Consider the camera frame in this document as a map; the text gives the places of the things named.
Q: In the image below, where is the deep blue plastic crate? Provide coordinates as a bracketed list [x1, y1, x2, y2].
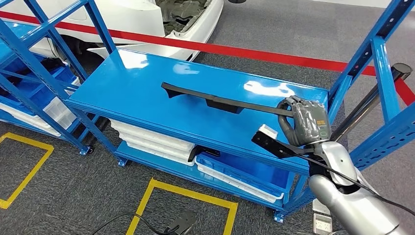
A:
[0, 63, 80, 116]

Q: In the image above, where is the blue metal rack with crates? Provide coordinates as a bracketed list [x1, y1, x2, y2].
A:
[0, 0, 94, 156]

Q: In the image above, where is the black curved handle part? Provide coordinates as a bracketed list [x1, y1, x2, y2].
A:
[187, 145, 220, 163]

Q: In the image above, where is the white car body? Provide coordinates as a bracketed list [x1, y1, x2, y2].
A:
[0, 0, 224, 62]

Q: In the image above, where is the long white plastic tray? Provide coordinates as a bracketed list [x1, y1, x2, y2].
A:
[0, 103, 62, 137]

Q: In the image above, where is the grey floor socket box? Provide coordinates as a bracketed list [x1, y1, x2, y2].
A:
[312, 198, 331, 215]
[313, 213, 333, 235]

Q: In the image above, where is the wide blue plastic crate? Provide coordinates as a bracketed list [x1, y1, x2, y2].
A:
[194, 152, 291, 199]

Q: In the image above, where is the dark grey robot fixture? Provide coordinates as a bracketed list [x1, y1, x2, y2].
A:
[160, 210, 197, 235]

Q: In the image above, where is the thin black floor cable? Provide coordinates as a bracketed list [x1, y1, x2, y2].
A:
[89, 212, 169, 235]

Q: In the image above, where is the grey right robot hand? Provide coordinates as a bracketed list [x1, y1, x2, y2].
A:
[277, 95, 332, 147]

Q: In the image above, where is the black plastic plate bracket part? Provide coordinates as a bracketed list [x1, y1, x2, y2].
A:
[161, 82, 294, 118]

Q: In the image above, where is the flat white tray under crate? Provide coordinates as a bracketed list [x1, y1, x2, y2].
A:
[196, 162, 285, 203]

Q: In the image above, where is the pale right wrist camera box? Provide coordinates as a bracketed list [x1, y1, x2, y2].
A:
[251, 124, 315, 160]

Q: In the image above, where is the red barrier belt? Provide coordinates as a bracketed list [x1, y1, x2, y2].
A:
[0, 10, 415, 104]

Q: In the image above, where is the large blue metal shelf rack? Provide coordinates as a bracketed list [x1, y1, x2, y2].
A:
[64, 0, 415, 224]

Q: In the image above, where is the translucent white storage box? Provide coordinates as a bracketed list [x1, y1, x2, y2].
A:
[42, 96, 77, 130]

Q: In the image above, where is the black stanchion post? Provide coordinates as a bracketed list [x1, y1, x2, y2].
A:
[327, 63, 414, 143]

